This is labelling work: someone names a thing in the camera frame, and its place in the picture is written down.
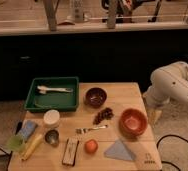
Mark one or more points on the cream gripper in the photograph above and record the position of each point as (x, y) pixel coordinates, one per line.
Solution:
(153, 115)

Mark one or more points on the light blue towel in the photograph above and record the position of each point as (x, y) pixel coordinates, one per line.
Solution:
(118, 150)

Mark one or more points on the purple bowl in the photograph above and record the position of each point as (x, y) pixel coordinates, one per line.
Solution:
(95, 97)

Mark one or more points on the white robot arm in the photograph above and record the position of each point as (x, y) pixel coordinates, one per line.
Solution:
(167, 82)

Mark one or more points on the orange bowl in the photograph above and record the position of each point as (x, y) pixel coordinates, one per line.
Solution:
(133, 122)

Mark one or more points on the dark grapes bunch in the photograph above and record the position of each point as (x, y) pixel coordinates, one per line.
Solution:
(105, 114)

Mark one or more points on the orange fruit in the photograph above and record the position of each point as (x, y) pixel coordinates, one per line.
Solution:
(91, 146)

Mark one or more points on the silver fork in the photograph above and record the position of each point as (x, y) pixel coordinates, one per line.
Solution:
(85, 130)

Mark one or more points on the wooden block with black band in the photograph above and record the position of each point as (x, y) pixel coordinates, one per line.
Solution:
(69, 156)

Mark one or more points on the green plastic tray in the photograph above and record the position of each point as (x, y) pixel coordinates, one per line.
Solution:
(61, 101)

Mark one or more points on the white round container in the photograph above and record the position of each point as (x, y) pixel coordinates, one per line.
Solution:
(51, 119)

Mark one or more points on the small metal cup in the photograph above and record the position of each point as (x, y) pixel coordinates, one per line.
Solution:
(52, 137)

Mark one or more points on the wooden shelf ledge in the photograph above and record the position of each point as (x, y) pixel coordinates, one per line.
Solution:
(33, 27)

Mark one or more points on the white brush in tray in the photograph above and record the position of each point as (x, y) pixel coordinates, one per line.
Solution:
(45, 89)

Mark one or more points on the yellow banana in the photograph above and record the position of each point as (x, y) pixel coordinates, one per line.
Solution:
(32, 146)

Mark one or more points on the blue sponge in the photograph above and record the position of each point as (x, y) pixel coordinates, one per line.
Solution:
(28, 129)

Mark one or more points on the green plastic cup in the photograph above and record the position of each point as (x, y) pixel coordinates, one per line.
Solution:
(16, 143)

